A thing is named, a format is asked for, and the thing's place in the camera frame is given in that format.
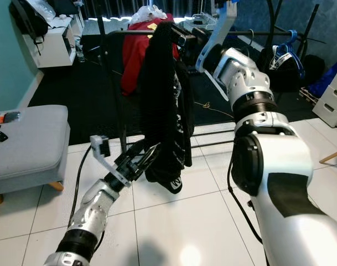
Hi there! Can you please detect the low white shelf unit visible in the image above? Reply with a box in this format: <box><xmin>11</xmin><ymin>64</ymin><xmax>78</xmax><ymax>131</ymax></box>
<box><xmin>24</xmin><ymin>14</ymin><xmax>85</xmax><ymax>68</ymax></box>

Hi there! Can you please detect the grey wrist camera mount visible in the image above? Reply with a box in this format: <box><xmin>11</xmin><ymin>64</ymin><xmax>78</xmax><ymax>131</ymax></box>
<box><xmin>90</xmin><ymin>135</ymin><xmax>130</xmax><ymax>186</ymax></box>
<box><xmin>195</xmin><ymin>0</ymin><xmax>238</xmax><ymax>73</ymax></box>

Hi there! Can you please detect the dark curtain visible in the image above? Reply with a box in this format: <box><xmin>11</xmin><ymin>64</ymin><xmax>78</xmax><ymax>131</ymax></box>
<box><xmin>80</xmin><ymin>0</ymin><xmax>224</xmax><ymax>22</ymax></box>

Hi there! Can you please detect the blue plastic hanger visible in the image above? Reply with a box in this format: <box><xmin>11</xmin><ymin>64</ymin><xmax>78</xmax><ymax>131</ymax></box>
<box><xmin>268</xmin><ymin>29</ymin><xmax>308</xmax><ymax>75</ymax></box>

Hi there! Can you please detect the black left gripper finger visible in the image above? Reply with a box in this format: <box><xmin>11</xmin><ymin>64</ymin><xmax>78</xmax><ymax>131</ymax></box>
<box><xmin>131</xmin><ymin>141</ymin><xmax>160</xmax><ymax>164</ymax></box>
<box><xmin>135</xmin><ymin>149</ymin><xmax>162</xmax><ymax>181</ymax></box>

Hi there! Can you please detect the black white-print garment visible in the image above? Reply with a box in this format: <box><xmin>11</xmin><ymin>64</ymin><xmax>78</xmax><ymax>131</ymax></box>
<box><xmin>135</xmin><ymin>21</ymin><xmax>195</xmax><ymax>195</ymax></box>

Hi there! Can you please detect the grey padded ottoman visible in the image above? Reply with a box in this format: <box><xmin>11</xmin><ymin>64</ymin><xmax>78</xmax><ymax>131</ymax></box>
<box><xmin>0</xmin><ymin>104</ymin><xmax>70</xmax><ymax>196</ymax></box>

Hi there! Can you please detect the orange black flat pack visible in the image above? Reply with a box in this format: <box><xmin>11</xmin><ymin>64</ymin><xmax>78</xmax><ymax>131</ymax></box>
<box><xmin>0</xmin><ymin>111</ymin><xmax>20</xmax><ymax>125</ymax></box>

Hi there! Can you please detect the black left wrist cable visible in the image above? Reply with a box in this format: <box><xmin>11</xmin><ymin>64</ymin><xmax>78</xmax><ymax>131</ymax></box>
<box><xmin>68</xmin><ymin>145</ymin><xmax>97</xmax><ymax>228</ymax></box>

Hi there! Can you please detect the white plastic bag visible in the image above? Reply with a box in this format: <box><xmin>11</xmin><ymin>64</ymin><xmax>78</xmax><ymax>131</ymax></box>
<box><xmin>138</xmin><ymin>4</ymin><xmax>169</xmax><ymax>24</ymax></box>

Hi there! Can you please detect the white drawer unit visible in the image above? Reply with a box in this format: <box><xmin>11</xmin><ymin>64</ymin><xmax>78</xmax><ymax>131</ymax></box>
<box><xmin>313</xmin><ymin>69</ymin><xmax>337</xmax><ymax>128</ymax></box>

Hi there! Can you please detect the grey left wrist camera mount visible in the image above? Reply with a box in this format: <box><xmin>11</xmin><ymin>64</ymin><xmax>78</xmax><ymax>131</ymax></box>
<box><xmin>90</xmin><ymin>135</ymin><xmax>130</xmax><ymax>186</ymax></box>

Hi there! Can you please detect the black backpack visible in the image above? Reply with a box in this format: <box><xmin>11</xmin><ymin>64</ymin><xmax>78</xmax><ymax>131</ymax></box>
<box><xmin>11</xmin><ymin>0</ymin><xmax>50</xmax><ymax>39</ymax></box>

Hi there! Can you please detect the black metal clothes rack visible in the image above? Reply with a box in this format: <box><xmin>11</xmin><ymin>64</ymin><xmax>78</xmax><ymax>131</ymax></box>
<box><xmin>91</xmin><ymin>0</ymin><xmax>329</xmax><ymax>153</ymax></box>

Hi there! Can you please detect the blue fabric bag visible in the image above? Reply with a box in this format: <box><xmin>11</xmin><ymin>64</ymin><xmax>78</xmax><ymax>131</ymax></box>
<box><xmin>304</xmin><ymin>60</ymin><xmax>337</xmax><ymax>100</ymax></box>

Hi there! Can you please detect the black floor mat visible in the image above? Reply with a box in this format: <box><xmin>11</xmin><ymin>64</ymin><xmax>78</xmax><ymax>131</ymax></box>
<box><xmin>27</xmin><ymin>30</ymin><xmax>335</xmax><ymax>145</ymax></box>

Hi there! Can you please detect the white plastic pack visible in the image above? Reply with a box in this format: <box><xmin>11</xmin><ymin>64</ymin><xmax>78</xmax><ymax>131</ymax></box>
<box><xmin>31</xmin><ymin>0</ymin><xmax>58</xmax><ymax>20</ymax></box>

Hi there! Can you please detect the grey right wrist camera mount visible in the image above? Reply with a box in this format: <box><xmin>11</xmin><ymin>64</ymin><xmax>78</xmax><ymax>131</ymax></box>
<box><xmin>195</xmin><ymin>0</ymin><xmax>238</xmax><ymax>73</ymax></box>

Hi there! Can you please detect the black shorts white waistband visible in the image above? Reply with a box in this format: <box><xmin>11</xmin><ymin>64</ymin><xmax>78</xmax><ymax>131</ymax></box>
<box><xmin>260</xmin><ymin>44</ymin><xmax>324</xmax><ymax>92</ymax></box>

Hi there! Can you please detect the red cloth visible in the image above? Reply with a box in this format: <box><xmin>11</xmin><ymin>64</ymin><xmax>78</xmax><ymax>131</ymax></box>
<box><xmin>120</xmin><ymin>17</ymin><xmax>158</xmax><ymax>96</ymax></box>

